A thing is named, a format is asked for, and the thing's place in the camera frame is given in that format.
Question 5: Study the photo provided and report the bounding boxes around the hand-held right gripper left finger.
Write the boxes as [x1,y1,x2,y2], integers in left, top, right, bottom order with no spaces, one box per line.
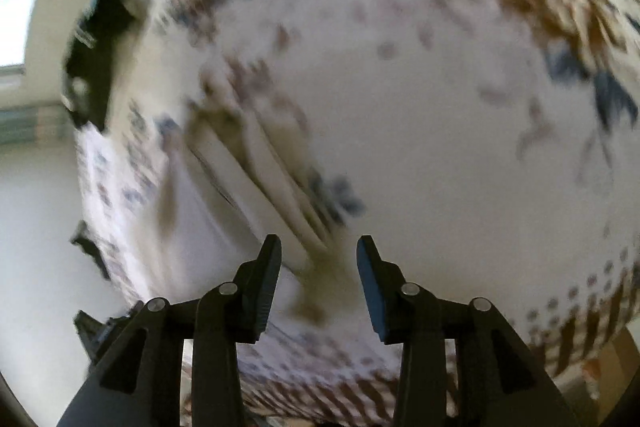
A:
[57,234,283,427]

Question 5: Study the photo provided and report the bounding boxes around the window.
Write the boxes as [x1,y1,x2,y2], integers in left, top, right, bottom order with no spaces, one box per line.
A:
[0,0,56,75]

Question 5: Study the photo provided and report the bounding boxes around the folded striped black sweater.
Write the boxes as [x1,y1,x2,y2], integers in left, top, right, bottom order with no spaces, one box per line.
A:
[62,0,142,132]

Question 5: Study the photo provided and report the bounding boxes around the grey green curtain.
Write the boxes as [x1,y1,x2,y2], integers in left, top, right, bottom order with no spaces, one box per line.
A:
[0,104,76,146]

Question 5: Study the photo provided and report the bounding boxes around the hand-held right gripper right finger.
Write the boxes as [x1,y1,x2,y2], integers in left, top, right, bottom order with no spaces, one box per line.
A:
[356,235,581,427]

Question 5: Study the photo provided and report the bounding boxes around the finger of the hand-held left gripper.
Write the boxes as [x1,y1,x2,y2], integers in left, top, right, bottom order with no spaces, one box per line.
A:
[70,221,112,281]

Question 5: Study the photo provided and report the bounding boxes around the floral printed blanket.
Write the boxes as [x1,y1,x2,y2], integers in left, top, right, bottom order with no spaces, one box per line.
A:
[75,0,640,425]

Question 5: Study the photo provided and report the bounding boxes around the beige long sleeve shirt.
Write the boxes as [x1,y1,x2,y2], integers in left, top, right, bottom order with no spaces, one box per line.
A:
[160,102,361,325]

